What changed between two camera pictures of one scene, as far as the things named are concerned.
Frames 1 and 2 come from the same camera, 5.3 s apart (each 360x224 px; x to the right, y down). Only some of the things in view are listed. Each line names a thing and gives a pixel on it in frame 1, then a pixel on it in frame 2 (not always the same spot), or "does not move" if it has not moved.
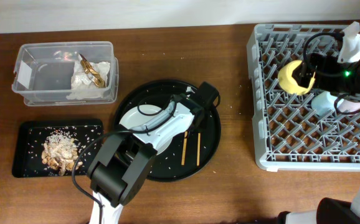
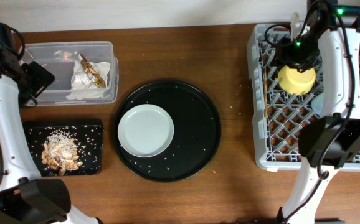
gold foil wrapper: [96, 78] does not move
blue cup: [323, 103] does not move
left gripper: [200, 128] → [43, 79]
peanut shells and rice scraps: [60, 152] does not move
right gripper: [326, 65] → [283, 55]
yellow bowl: [287, 81] does not move
